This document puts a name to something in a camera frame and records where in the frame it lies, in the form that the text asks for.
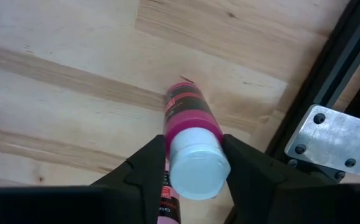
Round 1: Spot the small pink paint bottle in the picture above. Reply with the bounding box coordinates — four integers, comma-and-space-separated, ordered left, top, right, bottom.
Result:
157, 160, 182, 224

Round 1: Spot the silver corner bracket plate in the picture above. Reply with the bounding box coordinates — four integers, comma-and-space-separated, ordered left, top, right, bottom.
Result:
284, 104, 360, 180

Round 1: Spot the small dark red paint bottle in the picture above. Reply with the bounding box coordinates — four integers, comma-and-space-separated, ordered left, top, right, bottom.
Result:
163, 81, 232, 201

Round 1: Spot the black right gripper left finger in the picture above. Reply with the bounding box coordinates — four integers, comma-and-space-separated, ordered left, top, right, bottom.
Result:
0, 134, 167, 224

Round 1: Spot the black aluminium rig frame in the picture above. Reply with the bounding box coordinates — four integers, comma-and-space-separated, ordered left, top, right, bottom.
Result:
265, 0, 360, 184

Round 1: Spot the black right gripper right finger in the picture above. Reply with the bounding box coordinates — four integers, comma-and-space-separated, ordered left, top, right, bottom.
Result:
222, 133, 360, 224

